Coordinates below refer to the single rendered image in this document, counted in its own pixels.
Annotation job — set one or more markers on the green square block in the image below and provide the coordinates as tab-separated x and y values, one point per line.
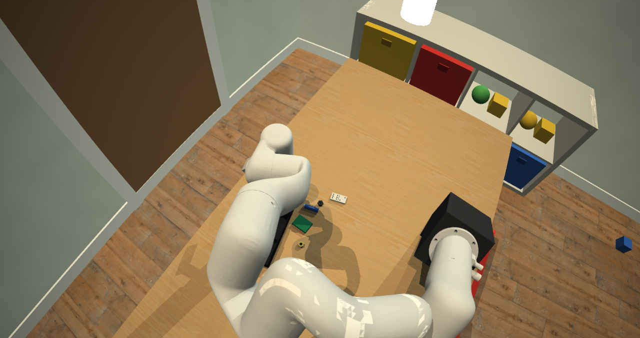
302	223

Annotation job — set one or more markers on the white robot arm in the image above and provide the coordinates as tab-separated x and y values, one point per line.
293	294

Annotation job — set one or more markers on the blue aa battery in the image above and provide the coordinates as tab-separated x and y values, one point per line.
311	208

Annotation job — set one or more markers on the white domino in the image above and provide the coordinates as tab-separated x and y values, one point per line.
338	198

